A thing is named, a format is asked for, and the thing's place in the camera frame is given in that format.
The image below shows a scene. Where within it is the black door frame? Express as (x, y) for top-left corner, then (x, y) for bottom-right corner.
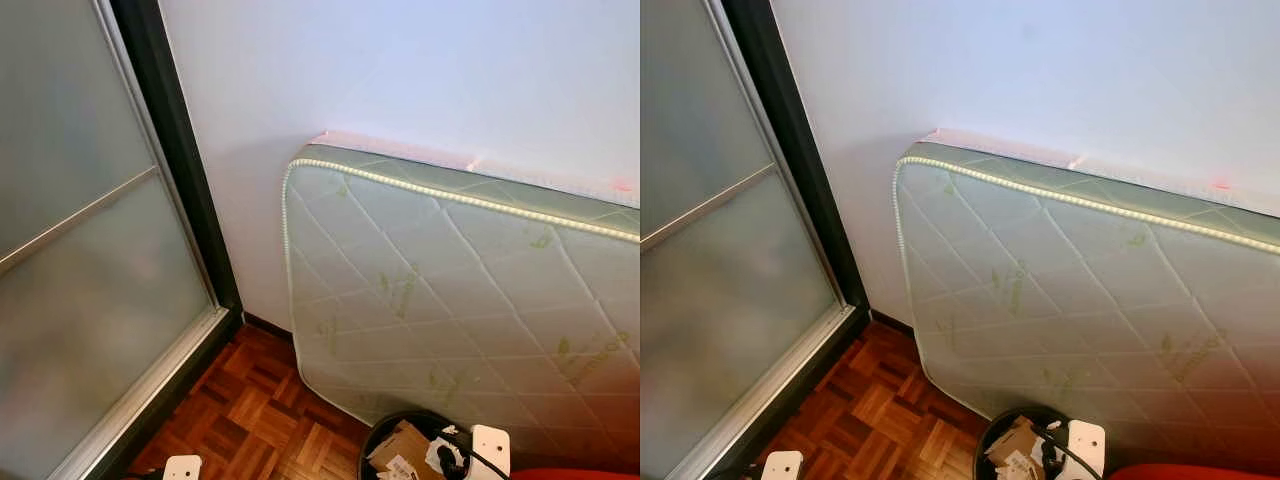
(108, 0), (245, 480)
(722, 0), (871, 480)

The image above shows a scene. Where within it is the frosted glass sliding door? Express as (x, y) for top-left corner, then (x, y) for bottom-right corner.
(640, 0), (859, 480)
(0, 0), (233, 480)

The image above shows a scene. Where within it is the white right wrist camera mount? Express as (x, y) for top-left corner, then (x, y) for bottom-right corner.
(470, 425), (513, 479)
(1067, 420), (1108, 477)

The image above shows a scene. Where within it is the thin pink-edged mattress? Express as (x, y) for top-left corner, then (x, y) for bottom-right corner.
(310, 128), (641, 209)
(920, 127), (1280, 216)

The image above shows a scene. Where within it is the dark skirting board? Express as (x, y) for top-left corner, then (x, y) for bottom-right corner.
(240, 312), (296, 343)
(868, 310), (916, 339)

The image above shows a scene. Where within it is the black waste bin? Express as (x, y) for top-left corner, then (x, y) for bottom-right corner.
(358, 408), (476, 480)
(975, 405), (1073, 480)

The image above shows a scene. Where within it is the brown cardboard box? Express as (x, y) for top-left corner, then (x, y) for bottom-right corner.
(368, 420), (441, 480)
(985, 415), (1046, 480)

